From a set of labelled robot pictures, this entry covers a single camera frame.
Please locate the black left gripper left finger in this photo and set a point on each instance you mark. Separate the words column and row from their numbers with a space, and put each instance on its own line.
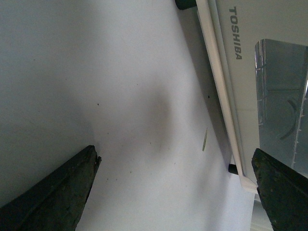
column 56, row 203

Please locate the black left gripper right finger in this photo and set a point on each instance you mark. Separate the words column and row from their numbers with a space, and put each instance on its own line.
column 283, row 193

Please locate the oven glass door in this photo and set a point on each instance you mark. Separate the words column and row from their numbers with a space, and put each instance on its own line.
column 252, row 84

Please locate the cream toaster oven body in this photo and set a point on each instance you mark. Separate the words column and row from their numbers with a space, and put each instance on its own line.
column 231, row 120

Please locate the green leaf scrap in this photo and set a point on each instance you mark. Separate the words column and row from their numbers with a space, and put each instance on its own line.
column 204, row 142

